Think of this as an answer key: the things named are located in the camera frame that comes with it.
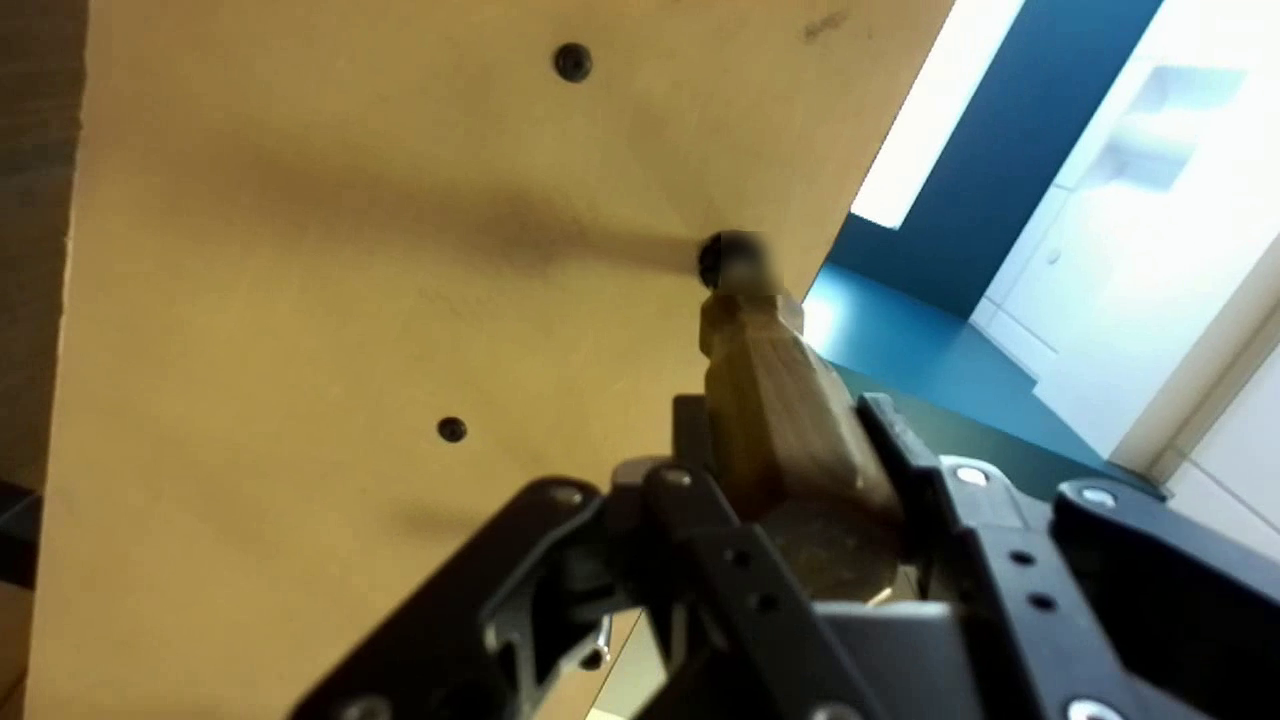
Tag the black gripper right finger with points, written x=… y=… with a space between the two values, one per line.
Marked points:
x=1013 y=587

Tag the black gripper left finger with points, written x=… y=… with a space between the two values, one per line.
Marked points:
x=745 y=560

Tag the white door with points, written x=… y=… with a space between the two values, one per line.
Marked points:
x=1161 y=240

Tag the foosball table with green field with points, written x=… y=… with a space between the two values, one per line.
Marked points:
x=332 y=266

